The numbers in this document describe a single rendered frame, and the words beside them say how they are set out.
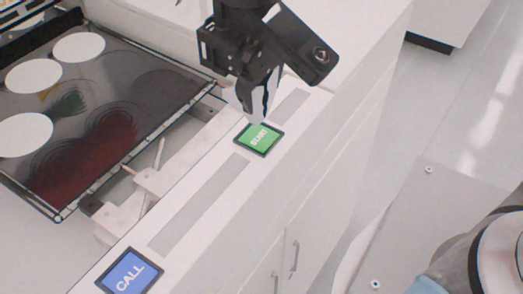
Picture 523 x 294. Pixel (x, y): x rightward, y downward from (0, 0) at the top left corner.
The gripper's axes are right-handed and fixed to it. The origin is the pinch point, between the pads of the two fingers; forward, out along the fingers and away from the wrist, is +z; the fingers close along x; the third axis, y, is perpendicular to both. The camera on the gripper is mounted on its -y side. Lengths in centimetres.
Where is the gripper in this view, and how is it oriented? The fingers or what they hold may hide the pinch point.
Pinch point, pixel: (261, 119)
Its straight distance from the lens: 61.4
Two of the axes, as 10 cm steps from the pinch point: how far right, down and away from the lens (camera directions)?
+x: -5.7, 6.2, -5.5
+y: -8.2, -4.3, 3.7
